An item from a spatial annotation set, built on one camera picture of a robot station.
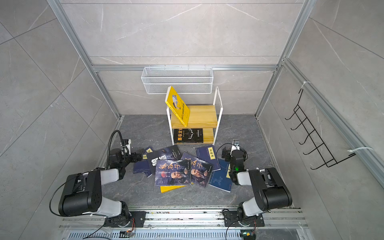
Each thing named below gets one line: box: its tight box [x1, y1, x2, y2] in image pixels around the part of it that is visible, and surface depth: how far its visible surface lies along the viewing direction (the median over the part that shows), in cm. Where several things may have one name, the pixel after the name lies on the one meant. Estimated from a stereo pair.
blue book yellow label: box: [208, 158, 233, 193], surface depth 89 cm
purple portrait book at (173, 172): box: [154, 159, 192, 187], surface depth 87 cm
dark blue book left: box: [133, 146, 154, 178], surface depth 90 cm
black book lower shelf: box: [173, 128, 204, 144], surface depth 103 cm
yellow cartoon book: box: [160, 185, 186, 194], surface depth 84 cm
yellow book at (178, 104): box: [165, 86, 191, 128], surface depth 85 cm
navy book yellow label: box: [196, 145, 221, 172], surface depth 99 cm
